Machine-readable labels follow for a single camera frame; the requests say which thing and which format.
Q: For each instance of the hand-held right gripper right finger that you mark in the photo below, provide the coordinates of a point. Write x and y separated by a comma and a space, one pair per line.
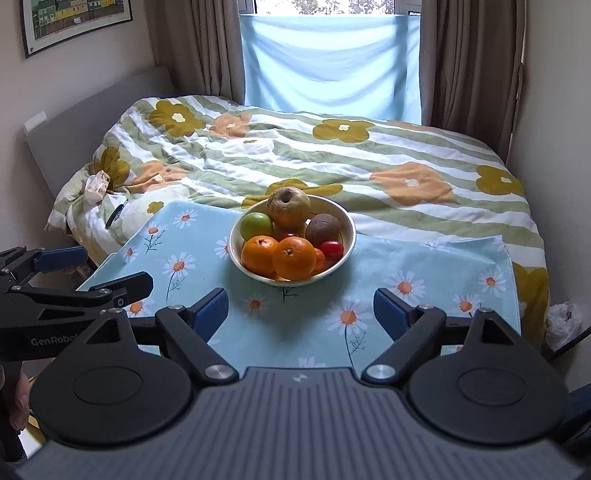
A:
390, 311

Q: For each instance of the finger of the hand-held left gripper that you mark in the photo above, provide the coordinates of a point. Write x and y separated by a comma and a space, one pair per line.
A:
62, 259
131, 284

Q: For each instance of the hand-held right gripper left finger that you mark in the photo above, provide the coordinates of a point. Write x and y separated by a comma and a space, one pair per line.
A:
210, 314

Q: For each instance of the cream ceramic bowl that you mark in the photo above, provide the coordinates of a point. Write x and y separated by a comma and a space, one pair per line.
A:
242, 258

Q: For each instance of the orange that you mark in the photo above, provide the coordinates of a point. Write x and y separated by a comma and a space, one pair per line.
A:
258, 256
295, 258

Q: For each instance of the red cherry tomato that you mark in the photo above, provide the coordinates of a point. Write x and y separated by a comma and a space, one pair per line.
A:
287, 237
332, 250

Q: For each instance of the small orange tomato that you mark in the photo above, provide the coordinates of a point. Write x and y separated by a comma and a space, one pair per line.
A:
320, 261

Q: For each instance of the green lime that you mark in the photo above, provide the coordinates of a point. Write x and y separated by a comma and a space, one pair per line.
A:
256, 225

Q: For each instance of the person's left hand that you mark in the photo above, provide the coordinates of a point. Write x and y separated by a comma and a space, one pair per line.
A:
21, 397

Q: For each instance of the white crumpled packet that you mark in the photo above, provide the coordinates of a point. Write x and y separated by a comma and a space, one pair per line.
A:
96, 187

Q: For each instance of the blue daisy print cloth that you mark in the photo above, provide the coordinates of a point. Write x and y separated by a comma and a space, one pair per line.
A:
300, 318

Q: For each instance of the brown kiwi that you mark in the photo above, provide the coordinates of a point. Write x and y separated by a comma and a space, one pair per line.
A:
323, 229

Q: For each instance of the yellow wrinkled apple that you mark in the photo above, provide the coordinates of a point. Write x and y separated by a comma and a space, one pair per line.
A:
288, 207

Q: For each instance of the white headboard tag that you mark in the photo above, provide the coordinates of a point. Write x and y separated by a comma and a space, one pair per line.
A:
36, 121

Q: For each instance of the grey headboard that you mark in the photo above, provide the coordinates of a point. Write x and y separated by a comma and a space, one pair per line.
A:
87, 120

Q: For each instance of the striped floral blanket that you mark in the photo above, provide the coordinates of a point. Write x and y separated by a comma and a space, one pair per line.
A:
392, 161

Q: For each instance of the clear plastic bag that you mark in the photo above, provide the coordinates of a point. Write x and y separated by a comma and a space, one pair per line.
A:
563, 325

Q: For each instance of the brown curtain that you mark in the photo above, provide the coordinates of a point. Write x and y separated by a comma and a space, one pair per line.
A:
471, 69
198, 46

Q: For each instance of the light blue window sheet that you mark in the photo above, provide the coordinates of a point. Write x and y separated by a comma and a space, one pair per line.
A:
330, 69

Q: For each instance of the framed wall poster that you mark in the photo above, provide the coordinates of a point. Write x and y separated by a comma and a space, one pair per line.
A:
74, 23

